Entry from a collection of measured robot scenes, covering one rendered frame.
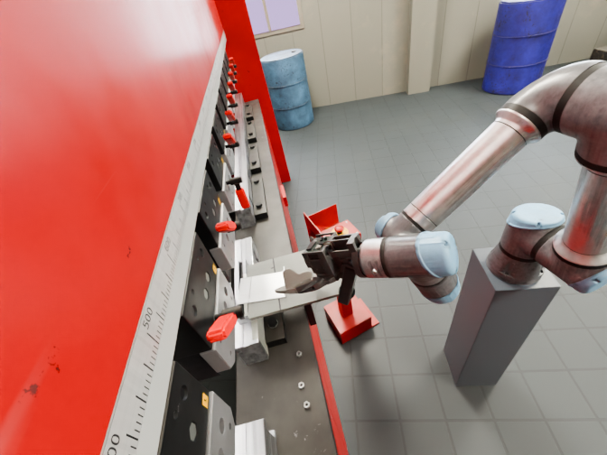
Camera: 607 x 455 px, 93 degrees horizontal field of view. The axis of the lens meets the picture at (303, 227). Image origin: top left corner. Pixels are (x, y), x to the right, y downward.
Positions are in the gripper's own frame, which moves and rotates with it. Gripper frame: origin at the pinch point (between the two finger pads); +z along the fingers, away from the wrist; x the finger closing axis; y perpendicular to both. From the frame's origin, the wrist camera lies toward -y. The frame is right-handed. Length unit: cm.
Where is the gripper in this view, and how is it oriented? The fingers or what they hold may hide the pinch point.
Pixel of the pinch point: (292, 271)
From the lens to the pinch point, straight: 69.0
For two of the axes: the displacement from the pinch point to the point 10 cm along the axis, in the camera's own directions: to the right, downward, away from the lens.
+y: -4.2, -8.3, -3.6
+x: -4.6, 5.4, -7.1
